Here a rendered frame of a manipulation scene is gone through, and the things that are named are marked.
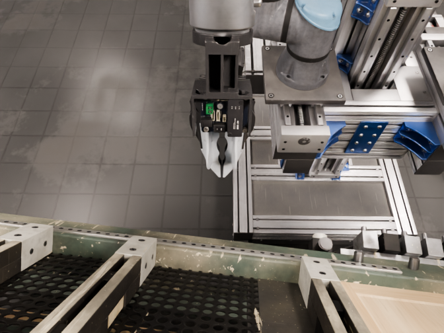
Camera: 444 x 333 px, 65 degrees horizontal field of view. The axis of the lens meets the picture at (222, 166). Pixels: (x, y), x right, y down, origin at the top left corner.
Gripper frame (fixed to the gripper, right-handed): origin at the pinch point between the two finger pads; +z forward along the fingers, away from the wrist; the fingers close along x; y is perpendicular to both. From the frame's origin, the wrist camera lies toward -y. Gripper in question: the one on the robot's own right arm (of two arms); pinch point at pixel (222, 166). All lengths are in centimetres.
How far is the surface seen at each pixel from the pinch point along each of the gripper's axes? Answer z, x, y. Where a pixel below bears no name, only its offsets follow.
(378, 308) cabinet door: 36.5, 33.5, -2.9
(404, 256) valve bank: 49, 54, -30
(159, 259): 38.8, -15.8, -17.7
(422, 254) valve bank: 49, 60, -31
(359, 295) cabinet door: 38, 31, -8
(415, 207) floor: 92, 106, -109
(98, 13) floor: 15, -103, -256
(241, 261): 37.8, 4.8, -16.7
